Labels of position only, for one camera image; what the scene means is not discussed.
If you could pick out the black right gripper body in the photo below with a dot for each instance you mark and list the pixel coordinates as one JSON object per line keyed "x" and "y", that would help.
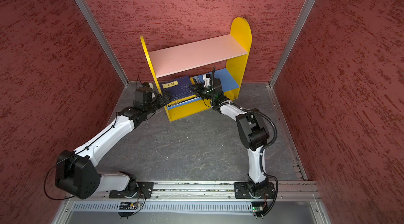
{"x": 203, "y": 92}

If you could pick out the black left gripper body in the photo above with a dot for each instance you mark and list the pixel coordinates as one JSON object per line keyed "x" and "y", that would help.
{"x": 157, "y": 103}

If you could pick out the dark blue book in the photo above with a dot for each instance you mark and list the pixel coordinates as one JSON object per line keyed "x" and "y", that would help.
{"x": 179, "y": 89}

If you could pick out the yellow pink blue bookshelf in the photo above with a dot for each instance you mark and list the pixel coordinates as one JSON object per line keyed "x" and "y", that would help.
{"x": 233, "y": 49}

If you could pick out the yellow book with cartoon figure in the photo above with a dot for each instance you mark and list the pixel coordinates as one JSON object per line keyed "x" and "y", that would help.
{"x": 183, "y": 101}

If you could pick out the white book with galaxy picture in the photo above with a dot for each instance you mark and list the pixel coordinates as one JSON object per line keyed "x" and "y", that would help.
{"x": 198, "y": 79}

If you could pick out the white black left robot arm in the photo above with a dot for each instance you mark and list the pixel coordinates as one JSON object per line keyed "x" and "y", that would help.
{"x": 76, "y": 171}

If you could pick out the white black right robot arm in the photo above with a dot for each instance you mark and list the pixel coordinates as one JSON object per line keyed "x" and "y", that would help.
{"x": 256, "y": 131}

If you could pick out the left circuit board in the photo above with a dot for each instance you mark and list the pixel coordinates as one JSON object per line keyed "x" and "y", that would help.
{"x": 129, "y": 206}

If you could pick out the circuit board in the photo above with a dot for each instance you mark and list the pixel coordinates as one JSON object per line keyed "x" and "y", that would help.
{"x": 129, "y": 206}
{"x": 257, "y": 206}

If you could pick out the right circuit board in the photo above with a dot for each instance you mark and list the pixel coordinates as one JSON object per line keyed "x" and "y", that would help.
{"x": 257, "y": 206}

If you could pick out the left corner aluminium profile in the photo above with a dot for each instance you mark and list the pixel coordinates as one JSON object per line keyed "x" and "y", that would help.
{"x": 97, "y": 31}

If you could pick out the corner aluminium profile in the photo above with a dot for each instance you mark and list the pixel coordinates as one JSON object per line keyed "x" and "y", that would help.
{"x": 97, "y": 31}
{"x": 299, "y": 24}

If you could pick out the right corner aluminium profile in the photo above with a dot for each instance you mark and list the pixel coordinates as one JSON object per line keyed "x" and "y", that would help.
{"x": 299, "y": 24}

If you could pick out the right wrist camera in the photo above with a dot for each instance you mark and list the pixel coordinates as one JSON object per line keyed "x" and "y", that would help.
{"x": 207, "y": 79}

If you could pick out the white slotted cable duct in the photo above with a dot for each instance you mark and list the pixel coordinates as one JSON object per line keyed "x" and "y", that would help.
{"x": 237, "y": 207}

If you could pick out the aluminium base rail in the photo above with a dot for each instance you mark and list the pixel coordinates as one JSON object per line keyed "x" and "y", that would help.
{"x": 227, "y": 190}

